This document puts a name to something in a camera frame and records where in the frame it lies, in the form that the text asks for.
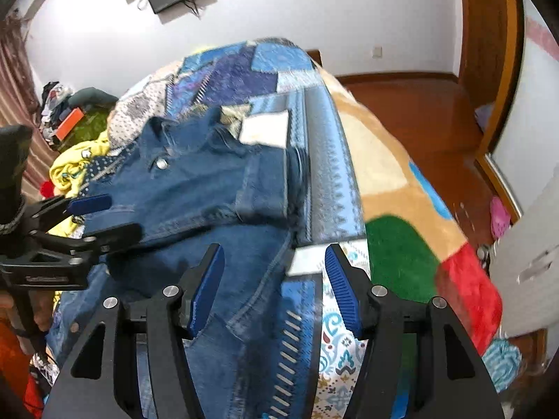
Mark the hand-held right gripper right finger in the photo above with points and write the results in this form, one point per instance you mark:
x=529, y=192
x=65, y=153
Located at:
x=343, y=288

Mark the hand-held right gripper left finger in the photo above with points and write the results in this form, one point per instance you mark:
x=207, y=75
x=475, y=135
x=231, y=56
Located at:
x=205, y=288

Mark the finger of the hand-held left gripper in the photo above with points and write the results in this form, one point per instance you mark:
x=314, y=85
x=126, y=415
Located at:
x=118, y=233
x=89, y=204

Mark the blue denim jacket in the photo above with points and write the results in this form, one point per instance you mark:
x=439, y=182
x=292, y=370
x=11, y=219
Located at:
x=196, y=192

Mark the pile of mixed clothes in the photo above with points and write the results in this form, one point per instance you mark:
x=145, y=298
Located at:
x=52, y=96

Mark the red cloth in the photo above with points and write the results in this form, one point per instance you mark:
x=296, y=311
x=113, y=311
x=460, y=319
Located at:
x=47, y=190

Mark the yellow cloth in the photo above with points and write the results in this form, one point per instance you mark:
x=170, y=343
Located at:
x=74, y=161

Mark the orange box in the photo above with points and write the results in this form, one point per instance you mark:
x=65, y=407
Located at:
x=70, y=123

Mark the green blanket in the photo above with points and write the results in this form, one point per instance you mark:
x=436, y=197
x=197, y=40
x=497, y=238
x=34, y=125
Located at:
x=91, y=124

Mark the brown striped curtain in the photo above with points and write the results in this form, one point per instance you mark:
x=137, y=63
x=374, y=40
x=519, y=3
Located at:
x=17, y=78

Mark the dark grey pillow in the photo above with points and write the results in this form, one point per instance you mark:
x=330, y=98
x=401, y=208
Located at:
x=94, y=97

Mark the multicoloured fleece blanket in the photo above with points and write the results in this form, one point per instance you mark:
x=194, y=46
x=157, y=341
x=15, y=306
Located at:
x=393, y=148

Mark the pink slipper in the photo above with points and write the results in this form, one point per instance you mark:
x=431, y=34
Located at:
x=499, y=218

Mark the turquoise patterned cloth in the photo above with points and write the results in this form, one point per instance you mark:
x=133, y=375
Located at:
x=502, y=364

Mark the white cabinet door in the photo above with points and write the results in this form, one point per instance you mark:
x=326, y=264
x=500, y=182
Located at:
x=528, y=248

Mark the blue patchwork blanket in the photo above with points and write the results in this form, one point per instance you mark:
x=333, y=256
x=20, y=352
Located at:
x=262, y=70

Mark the white wall socket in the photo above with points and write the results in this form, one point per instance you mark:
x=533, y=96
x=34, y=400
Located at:
x=376, y=51

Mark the brown wooden door frame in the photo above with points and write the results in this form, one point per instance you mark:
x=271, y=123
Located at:
x=489, y=30

